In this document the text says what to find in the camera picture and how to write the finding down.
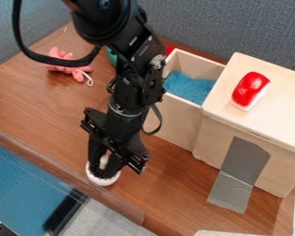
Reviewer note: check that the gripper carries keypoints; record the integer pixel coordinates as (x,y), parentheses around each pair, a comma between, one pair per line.
(121,129)

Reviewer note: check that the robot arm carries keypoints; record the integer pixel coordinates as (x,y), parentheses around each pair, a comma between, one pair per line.
(113,21)

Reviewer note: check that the drawer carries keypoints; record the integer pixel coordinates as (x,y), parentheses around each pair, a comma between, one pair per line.
(176,123)

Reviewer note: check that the pink plush toy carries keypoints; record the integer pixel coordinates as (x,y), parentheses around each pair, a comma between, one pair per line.
(65,68)

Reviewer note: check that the green toy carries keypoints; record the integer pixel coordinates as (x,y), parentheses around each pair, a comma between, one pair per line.
(111,56)

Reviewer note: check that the blue cloth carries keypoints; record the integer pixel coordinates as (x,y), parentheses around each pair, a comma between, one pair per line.
(191,87)

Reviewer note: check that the small red toy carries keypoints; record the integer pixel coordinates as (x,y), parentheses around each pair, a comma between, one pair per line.
(169,50)

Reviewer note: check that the grey tape strip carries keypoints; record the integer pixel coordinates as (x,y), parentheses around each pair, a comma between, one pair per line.
(240,175)

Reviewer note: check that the red and white toy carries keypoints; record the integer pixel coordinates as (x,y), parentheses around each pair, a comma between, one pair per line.
(249,89)

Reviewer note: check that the cabinet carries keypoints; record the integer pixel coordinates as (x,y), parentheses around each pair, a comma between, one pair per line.
(277,135)

